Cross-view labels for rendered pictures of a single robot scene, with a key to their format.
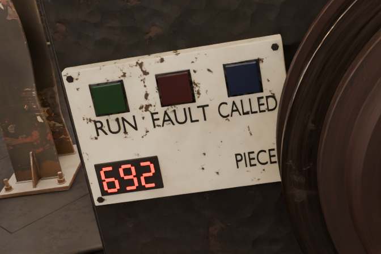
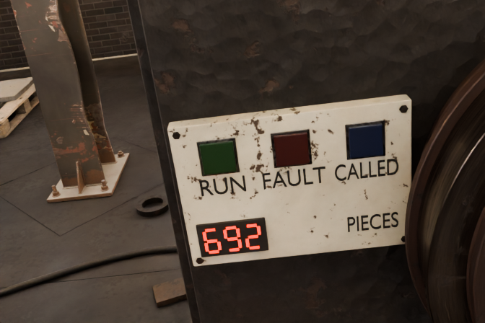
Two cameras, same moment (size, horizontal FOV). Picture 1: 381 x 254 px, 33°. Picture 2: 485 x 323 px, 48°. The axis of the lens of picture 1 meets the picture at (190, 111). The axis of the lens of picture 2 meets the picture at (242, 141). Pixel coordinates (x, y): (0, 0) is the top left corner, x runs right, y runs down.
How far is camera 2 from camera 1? 0.22 m
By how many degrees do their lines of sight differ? 5
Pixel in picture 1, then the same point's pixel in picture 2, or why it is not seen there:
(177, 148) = (286, 210)
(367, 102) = not seen: outside the picture
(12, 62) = (62, 80)
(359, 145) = not seen: outside the picture
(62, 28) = (169, 78)
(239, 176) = (349, 239)
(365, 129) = not seen: outside the picture
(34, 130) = (80, 142)
